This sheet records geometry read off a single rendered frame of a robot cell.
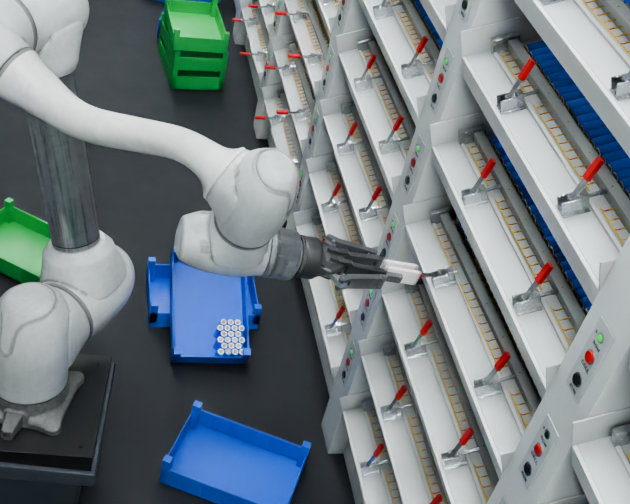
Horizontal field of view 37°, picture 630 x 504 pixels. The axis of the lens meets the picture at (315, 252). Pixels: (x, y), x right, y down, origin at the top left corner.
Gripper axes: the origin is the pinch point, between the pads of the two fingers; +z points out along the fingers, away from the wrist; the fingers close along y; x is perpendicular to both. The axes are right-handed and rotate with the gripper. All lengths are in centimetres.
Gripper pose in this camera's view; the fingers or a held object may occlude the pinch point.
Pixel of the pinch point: (399, 272)
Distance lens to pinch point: 171.8
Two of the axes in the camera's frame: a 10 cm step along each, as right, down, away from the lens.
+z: 9.3, 1.5, 3.5
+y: 1.7, 6.5, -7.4
